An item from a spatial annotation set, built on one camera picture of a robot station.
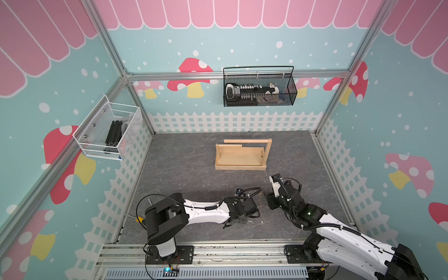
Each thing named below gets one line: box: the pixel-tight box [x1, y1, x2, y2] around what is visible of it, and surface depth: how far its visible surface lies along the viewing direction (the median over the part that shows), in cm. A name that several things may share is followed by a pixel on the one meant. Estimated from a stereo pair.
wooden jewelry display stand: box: [214, 138, 273, 171], surface depth 109 cm
